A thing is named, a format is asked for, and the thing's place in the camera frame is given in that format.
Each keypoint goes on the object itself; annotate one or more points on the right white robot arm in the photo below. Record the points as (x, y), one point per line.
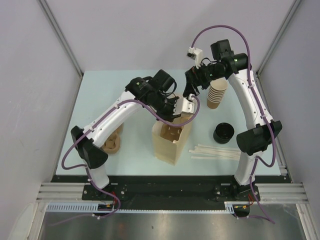
(262, 129)

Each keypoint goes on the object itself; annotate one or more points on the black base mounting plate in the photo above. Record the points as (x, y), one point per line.
(171, 192)

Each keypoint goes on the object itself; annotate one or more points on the white slotted cable duct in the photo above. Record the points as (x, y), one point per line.
(104, 208)

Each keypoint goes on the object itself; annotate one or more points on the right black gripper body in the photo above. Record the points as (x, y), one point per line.
(205, 74)

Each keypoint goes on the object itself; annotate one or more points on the stack of black lids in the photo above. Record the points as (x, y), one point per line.
(223, 133)

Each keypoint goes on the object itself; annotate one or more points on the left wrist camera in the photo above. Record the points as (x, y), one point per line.
(184, 105)

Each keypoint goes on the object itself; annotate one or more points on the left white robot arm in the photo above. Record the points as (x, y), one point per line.
(139, 92)

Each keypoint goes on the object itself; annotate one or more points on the white wrapped straws bundle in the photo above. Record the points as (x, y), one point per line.
(207, 152)

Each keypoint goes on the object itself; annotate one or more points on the brown pulp cup carrier stack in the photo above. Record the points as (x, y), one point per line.
(113, 142)

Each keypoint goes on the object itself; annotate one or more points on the stack of paper cups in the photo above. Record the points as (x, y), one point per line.
(216, 92)

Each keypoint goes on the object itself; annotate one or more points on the brown paper bag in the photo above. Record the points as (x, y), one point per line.
(166, 150)

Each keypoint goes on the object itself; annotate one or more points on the single brown pulp cup carrier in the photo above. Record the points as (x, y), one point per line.
(170, 133)

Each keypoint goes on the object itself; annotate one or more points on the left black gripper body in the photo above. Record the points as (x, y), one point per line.
(165, 107)

